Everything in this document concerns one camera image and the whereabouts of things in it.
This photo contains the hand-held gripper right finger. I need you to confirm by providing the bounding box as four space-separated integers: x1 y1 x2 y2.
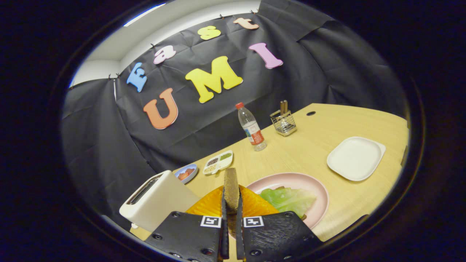
236 185 324 262

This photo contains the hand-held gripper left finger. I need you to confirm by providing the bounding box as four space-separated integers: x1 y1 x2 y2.
144 186 230 262

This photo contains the brown bread slice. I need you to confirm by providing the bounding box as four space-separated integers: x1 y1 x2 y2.
224 168 241 235

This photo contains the green lettuce leaf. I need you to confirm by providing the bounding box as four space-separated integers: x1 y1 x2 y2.
259 187 317 219

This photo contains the white toaster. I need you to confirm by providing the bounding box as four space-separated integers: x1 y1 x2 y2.
119 170 201 233

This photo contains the white divided seasoning tray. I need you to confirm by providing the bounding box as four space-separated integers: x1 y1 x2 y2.
202 150 234 175

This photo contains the small blue plate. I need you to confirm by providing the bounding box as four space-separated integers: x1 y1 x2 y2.
174 164 198 184

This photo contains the pink round plate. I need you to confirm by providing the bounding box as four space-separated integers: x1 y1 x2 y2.
246 172 329 230

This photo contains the clear plastic water bottle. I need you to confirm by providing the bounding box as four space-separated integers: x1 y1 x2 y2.
235 102 268 152

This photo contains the metal mesh utensil holder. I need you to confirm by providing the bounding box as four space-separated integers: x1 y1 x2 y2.
270 110 297 137

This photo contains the white square plate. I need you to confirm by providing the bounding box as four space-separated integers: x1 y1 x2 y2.
327 136 386 182

